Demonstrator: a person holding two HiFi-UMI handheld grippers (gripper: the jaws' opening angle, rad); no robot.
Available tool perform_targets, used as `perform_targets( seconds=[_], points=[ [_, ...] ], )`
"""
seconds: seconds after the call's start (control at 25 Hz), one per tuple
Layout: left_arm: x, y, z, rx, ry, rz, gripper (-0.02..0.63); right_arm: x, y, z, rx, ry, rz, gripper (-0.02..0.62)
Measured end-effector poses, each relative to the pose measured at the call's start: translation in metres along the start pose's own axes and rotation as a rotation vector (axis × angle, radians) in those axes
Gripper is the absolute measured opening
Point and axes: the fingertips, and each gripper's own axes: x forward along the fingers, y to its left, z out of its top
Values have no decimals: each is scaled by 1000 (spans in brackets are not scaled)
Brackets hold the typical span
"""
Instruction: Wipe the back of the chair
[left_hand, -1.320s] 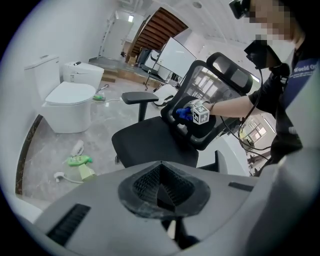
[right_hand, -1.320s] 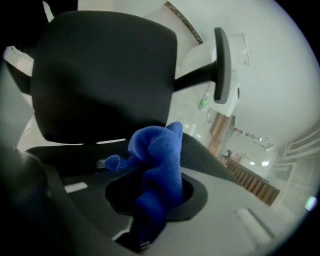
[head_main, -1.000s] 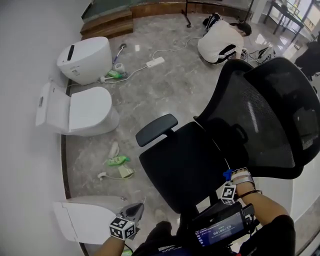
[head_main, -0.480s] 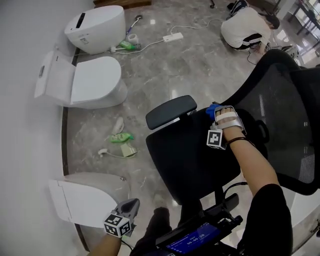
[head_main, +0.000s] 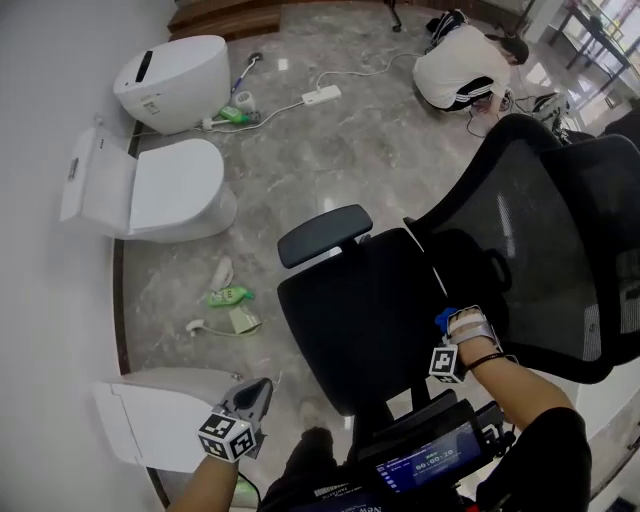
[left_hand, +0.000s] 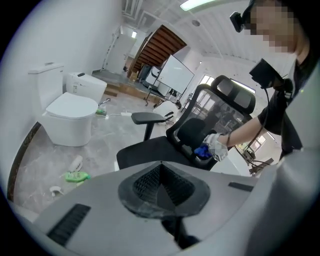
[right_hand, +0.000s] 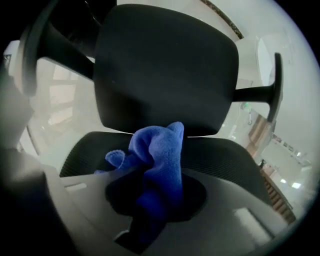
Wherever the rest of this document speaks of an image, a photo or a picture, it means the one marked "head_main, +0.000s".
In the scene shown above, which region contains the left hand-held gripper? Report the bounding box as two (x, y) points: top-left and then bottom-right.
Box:
(197, 377), (275, 464)

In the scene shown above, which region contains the white flat-lid toilet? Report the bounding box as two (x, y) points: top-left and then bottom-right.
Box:
(91, 366), (252, 474)

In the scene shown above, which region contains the white toilet with tank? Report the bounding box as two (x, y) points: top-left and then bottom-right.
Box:
(59, 126), (239, 245)

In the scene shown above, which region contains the person's right hand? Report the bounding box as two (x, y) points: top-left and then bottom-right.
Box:
(447, 305), (485, 332)

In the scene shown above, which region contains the wooden step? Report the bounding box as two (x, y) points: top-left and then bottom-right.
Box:
(166, 0), (282, 42)

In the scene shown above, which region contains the white egg-shaped smart toilet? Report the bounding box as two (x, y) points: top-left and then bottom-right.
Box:
(111, 34), (229, 137)

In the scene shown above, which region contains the black wrist band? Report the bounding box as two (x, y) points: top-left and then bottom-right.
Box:
(466, 351), (520, 372)

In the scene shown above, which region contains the person's leg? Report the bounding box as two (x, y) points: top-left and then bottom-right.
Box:
(259, 426), (337, 512)

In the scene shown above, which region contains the person's left forearm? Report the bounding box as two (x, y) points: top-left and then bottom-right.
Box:
(166, 448), (242, 512)

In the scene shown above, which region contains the white equipment pile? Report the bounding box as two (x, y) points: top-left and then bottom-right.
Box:
(530, 91), (575, 132)

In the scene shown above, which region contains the white power strip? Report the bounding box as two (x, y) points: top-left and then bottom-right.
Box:
(300, 84), (343, 108)

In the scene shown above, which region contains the white toilet brush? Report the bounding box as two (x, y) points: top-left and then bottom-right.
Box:
(185, 318), (236, 338)

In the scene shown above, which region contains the blue cloth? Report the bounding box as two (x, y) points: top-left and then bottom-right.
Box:
(434, 306), (459, 335)

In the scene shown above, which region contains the black mesh office chair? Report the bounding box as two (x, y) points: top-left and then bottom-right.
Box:
(276, 113), (640, 451)

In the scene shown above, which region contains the dark glass-top table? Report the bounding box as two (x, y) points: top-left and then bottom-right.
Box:
(548, 0), (640, 97)

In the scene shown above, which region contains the white rag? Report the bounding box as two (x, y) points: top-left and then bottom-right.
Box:
(209, 255), (236, 291)

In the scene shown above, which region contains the chest-mounted screen device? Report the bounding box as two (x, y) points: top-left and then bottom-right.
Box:
(358, 388), (517, 501)

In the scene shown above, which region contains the white power cable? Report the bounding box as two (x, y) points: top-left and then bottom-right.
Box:
(202, 51), (426, 132)

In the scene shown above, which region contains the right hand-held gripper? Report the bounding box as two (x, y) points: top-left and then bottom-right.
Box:
(428, 313), (504, 385)

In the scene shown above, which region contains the person's right forearm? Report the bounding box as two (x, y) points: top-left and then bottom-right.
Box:
(456, 344), (577, 432)

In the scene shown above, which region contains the beige brush holder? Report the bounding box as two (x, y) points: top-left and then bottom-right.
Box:
(228, 308), (262, 336)

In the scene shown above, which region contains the blue-handled toilet brush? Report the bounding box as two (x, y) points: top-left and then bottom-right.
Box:
(230, 51), (265, 95)

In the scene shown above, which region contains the black caster leg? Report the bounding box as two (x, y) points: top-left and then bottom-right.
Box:
(383, 0), (404, 34)

